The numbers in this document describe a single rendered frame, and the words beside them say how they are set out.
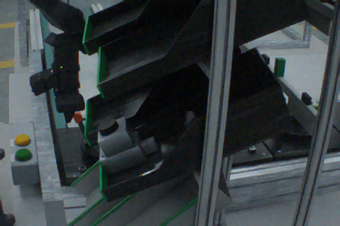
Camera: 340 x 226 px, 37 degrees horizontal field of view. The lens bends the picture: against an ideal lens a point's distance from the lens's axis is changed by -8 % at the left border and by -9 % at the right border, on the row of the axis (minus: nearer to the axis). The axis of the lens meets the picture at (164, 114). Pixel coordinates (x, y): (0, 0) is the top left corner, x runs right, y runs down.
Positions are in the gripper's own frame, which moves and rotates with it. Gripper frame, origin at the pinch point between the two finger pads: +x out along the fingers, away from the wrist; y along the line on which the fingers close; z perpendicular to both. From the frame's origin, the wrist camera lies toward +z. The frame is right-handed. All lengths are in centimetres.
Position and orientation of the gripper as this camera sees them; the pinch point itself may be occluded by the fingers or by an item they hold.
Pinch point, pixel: (67, 108)
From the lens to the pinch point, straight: 120.6
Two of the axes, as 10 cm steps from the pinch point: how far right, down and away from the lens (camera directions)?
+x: -0.4, 8.8, 4.7
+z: -9.6, 0.9, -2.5
